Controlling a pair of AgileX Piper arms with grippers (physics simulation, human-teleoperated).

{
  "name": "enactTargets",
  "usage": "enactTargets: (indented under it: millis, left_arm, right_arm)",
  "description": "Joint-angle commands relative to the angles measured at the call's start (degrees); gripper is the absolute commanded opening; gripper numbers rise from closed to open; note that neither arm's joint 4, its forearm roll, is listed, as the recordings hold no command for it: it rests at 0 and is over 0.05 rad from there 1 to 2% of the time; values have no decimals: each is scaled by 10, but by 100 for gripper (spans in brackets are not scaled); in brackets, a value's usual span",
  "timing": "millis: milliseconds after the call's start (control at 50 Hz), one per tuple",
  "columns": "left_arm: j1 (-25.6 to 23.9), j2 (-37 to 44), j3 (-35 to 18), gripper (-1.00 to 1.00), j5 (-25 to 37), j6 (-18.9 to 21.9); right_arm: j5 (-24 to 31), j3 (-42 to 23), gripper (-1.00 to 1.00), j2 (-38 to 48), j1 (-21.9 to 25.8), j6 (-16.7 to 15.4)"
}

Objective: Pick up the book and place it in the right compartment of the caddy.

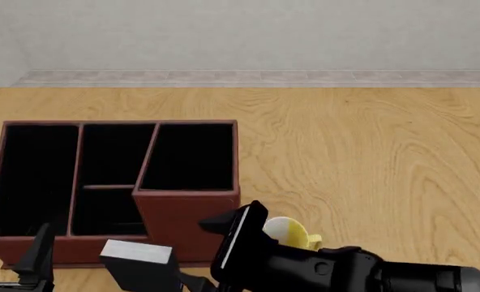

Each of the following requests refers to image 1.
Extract red-brown desk caddy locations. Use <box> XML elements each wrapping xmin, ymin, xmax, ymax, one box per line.
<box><xmin>0</xmin><ymin>119</ymin><xmax>241</xmax><ymax>270</ymax></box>

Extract yellow and white mug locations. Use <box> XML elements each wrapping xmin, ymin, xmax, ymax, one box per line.
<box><xmin>263</xmin><ymin>216</ymin><xmax>324</xmax><ymax>252</ymax></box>

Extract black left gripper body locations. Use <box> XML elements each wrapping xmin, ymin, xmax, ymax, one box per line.
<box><xmin>0</xmin><ymin>275</ymin><xmax>57</xmax><ymax>292</ymax></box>

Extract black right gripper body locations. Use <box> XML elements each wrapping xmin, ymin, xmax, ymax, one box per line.
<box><xmin>209</xmin><ymin>200</ymin><xmax>282</xmax><ymax>292</ymax></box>

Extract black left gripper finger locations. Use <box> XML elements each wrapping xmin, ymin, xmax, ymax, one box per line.
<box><xmin>11</xmin><ymin>221</ymin><xmax>57</xmax><ymax>286</ymax></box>

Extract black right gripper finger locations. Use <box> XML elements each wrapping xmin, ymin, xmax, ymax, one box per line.
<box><xmin>180</xmin><ymin>270</ymin><xmax>221</xmax><ymax>292</ymax></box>
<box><xmin>198</xmin><ymin>210</ymin><xmax>242</xmax><ymax>236</ymax></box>

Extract black book with grey pages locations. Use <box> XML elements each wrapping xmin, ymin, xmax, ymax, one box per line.
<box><xmin>99</xmin><ymin>238</ymin><xmax>183</xmax><ymax>292</ymax></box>

